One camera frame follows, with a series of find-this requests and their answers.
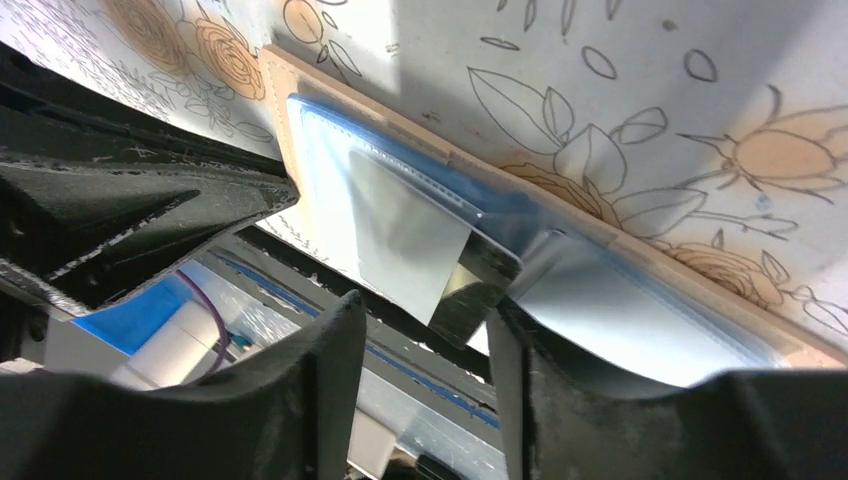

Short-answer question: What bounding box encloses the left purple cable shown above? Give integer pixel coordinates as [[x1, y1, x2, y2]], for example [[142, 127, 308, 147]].
[[173, 268, 232, 386]]

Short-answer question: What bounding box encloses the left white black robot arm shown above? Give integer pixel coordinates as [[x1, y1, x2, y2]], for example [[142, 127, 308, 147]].
[[1, 156, 298, 389]]

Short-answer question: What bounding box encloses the blue credit card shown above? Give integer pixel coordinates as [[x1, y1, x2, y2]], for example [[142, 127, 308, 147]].
[[286, 94, 540, 256]]

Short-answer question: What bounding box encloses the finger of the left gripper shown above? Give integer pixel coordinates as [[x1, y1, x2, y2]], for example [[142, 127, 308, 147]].
[[1, 158, 299, 312]]

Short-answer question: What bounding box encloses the tan leather card holder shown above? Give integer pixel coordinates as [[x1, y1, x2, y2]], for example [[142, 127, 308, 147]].
[[259, 45, 847, 370]]

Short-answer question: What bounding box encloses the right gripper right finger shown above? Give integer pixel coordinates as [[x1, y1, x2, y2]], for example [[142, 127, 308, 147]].
[[486, 299, 847, 479]]

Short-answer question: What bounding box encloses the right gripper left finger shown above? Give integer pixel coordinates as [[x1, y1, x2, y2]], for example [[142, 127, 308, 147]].
[[1, 290, 366, 479]]

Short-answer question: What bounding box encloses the floral patterned table mat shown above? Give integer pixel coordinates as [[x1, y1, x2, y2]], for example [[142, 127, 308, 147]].
[[1, 1, 847, 348]]

